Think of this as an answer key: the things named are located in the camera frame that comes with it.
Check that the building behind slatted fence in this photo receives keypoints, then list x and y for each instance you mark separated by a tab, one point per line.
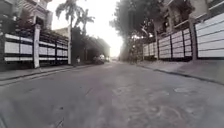
186	11

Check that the grey asphalt road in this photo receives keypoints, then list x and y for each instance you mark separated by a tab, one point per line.
113	96

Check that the large dark tree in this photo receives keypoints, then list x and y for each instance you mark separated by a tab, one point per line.
133	20

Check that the palm tree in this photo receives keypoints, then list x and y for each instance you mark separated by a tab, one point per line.
85	20
70	13

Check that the grey concrete pavement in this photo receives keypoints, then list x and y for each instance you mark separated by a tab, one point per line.
30	71
196	70

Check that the low building with roof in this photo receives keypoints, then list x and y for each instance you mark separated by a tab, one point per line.
95	50

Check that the white panelled fence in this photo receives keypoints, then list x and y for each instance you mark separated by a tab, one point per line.
36	50

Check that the white slatted fence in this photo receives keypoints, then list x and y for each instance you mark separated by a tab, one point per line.
186	43

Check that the pale building with balcony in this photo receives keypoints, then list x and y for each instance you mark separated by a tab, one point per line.
31	13

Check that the person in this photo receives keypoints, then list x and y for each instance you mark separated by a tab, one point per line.
78	60

